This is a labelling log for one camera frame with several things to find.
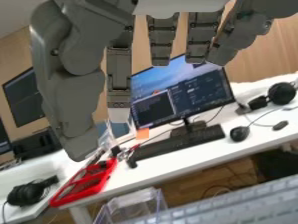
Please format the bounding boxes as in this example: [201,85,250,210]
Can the black printer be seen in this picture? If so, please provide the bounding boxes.
[10,127,64,160]

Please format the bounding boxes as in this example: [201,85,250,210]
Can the computer monitor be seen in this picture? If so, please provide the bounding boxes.
[129,54,237,130]
[1,66,48,129]

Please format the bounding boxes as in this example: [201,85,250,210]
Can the clear box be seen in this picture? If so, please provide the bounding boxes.
[91,186,169,224]

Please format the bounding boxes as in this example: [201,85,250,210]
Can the red tray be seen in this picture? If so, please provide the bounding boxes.
[48,178,97,209]
[72,156,121,193]

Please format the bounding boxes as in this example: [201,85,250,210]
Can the black mouse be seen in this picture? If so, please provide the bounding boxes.
[229,125,251,143]

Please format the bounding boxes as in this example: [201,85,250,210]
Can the white desk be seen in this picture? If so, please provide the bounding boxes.
[0,145,61,224]
[57,71,298,224]

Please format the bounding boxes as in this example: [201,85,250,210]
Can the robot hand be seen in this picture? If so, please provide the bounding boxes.
[28,0,298,163]

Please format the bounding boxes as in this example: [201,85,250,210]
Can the black headphones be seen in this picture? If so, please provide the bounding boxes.
[246,81,298,111]
[5,174,60,208]

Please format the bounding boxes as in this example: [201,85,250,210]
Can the thin stick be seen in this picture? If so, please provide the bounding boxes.
[211,0,237,45]

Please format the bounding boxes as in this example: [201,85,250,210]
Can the black keyboard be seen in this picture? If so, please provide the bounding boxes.
[127,123,227,165]

